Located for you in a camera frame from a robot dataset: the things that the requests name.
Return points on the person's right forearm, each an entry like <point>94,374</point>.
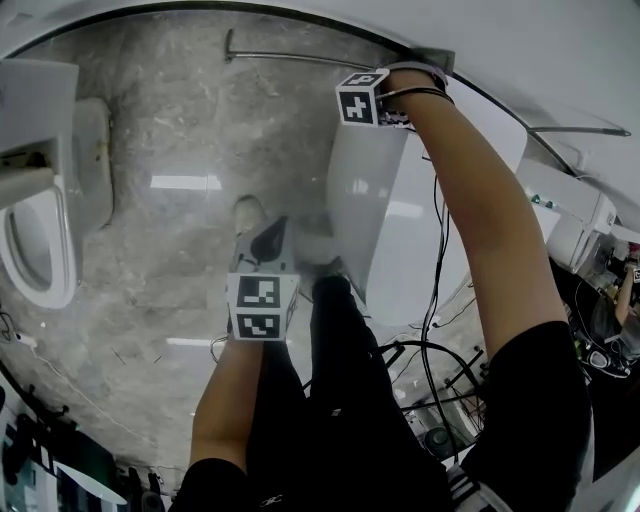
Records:
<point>475,200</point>

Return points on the person's left shoe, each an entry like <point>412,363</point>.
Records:
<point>250,212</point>

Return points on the person's right shoe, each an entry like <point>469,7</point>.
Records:
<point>315,250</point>

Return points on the person's left forearm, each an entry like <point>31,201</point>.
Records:
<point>225,400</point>

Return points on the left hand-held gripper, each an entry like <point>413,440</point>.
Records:
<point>260,305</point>

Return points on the metal pole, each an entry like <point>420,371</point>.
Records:
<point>575,130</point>

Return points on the white flat-lid toilet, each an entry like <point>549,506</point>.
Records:
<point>360,200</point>

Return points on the white tank toilet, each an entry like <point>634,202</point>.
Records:
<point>30,100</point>

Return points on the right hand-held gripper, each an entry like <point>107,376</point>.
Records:
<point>357,100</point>

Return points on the person's shoe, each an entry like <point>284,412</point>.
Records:
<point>250,212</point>
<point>315,250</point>

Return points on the person's black trousers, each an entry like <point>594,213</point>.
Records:
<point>350,400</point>

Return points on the person's black shirt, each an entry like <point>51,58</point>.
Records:
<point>540,400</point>

